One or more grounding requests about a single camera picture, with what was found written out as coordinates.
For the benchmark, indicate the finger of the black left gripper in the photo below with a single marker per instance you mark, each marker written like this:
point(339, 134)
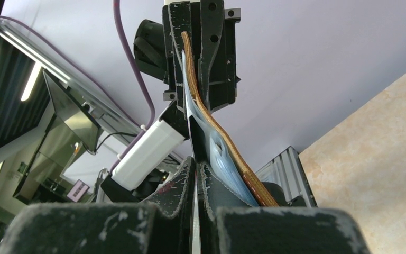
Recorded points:
point(176, 17)
point(207, 26)

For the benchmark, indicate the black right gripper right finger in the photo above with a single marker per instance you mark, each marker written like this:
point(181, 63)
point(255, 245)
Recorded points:
point(228, 225)

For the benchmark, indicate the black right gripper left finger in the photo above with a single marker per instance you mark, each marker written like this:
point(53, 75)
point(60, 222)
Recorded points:
point(158, 224)

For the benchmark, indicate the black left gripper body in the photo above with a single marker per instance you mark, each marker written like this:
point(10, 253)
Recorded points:
point(225, 65)

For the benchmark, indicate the brown leather card holder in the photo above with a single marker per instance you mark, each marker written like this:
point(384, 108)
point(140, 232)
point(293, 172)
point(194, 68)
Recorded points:
point(224, 158)

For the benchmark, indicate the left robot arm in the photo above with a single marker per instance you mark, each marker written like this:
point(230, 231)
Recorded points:
point(162, 134)

